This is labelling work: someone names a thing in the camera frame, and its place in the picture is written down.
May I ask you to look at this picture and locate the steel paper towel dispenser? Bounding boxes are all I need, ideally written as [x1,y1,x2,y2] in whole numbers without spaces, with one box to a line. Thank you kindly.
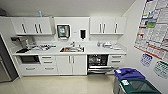
[56,23,72,41]

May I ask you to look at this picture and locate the blue dish soap bottle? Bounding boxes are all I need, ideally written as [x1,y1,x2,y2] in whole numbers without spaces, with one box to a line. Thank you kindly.
[96,40,101,48]

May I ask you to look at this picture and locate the black soap dispenser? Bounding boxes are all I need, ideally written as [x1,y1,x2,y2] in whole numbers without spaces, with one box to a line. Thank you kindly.
[79,29,87,41]

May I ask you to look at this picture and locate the stainless steel sink basin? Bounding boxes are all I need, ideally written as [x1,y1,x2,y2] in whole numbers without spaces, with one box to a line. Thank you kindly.
[59,46,86,54]

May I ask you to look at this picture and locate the large colourful wall poster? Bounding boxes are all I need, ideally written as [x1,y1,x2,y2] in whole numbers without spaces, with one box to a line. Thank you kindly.
[133,0,168,63]

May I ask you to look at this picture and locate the chrome sink faucet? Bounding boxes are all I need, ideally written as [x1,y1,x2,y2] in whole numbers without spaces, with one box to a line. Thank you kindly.
[69,41,76,49]

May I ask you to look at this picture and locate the white sink base cabinet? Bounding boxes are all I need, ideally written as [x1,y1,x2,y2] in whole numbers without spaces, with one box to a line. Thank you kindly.
[55,54,89,76]

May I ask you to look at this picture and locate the small bin label sign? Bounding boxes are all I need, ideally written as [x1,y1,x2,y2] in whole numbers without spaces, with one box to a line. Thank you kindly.
[139,52,154,69]
[153,59,168,81]

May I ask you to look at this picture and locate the built-in microwave oven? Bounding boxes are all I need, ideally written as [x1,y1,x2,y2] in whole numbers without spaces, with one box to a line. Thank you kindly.
[18,55,41,65]

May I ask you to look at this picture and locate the blue lidded waste bin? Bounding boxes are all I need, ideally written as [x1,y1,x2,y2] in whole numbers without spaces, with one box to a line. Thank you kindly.
[113,67,146,94]

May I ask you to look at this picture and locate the stainless steel refrigerator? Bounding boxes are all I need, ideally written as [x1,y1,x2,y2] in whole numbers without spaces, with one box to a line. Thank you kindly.
[0,33,18,84]

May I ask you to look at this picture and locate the stainless steel dishwasher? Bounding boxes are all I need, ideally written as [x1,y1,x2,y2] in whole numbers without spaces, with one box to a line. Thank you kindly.
[86,53,116,76]

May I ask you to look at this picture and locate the teal spray bottle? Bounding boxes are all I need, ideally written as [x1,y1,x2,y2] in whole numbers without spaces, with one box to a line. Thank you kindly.
[37,10,44,18]

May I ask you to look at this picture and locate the coffee machine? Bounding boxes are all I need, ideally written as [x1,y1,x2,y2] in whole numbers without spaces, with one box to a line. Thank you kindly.
[11,36,35,55]

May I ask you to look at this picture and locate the white drawer cabinet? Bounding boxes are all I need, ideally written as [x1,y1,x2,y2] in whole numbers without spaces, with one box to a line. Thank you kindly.
[39,54,58,75]
[107,53,126,68]

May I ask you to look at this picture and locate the green lidded waste bin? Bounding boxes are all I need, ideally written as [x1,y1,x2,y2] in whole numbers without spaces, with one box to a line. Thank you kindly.
[119,78,163,94]

